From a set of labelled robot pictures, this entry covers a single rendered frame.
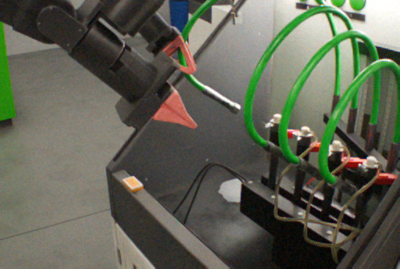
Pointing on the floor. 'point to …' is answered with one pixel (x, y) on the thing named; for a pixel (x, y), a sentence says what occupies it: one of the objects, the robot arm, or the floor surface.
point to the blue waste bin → (179, 10)
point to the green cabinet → (5, 85)
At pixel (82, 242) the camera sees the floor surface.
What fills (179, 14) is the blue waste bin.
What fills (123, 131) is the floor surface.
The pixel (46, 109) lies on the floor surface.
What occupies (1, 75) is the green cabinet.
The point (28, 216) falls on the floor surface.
